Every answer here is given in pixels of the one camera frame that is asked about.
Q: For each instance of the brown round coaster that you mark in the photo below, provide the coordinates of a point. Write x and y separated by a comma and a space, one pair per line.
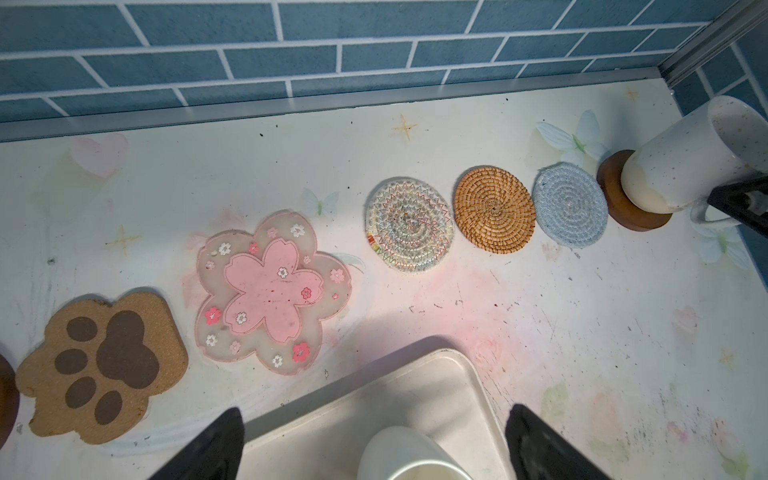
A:
620, 207
9, 400

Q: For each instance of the cork paw print coaster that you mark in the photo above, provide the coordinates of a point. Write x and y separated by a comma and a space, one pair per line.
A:
99, 364

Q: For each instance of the white speckled mug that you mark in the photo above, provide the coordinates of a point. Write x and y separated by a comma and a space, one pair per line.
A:
721, 142

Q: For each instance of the woven rattan round coaster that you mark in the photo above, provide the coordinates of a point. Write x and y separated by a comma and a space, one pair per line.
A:
494, 210

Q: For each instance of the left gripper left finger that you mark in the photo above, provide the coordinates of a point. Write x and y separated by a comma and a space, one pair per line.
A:
215, 453

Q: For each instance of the beige plastic tray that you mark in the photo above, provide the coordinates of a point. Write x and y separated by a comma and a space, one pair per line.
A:
322, 435

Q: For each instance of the light blue round coaster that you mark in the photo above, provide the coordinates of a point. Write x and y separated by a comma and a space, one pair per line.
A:
570, 205

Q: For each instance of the pink flower coaster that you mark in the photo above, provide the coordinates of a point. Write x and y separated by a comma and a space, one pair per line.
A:
268, 293

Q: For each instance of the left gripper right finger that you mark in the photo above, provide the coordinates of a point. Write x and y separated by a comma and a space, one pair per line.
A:
537, 451

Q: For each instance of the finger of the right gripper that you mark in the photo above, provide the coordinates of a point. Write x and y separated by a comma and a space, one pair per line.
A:
744, 201

